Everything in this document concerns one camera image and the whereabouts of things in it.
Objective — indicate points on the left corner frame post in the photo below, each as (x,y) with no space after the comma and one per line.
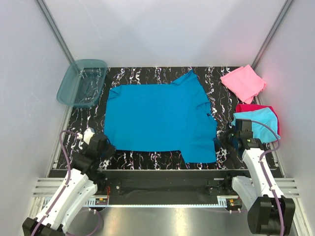
(54,29)

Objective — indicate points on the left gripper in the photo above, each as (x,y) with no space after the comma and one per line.
(111,150)

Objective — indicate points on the slotted cable duct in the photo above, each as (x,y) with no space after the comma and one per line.
(213,202)

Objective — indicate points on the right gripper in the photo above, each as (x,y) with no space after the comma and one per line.
(224,140)

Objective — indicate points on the corner frame post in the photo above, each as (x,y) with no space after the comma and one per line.
(54,29)
(272,32)

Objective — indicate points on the right corner frame post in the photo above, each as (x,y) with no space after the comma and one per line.
(272,32)

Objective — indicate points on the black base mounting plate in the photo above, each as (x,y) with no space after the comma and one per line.
(173,185)

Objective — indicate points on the magenta folded t-shirt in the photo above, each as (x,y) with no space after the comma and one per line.
(253,107)

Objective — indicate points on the teal plastic bin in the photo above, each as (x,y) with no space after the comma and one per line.
(82,83)

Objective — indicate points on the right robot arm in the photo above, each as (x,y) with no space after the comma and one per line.
(269,211)

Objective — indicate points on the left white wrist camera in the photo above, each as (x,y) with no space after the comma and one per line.
(86,135)

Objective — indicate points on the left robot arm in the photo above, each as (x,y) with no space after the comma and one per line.
(83,179)

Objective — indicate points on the light blue folded t-shirt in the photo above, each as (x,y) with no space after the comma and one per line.
(265,116)

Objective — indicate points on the pink folded t-shirt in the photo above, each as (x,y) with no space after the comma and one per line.
(244,83)

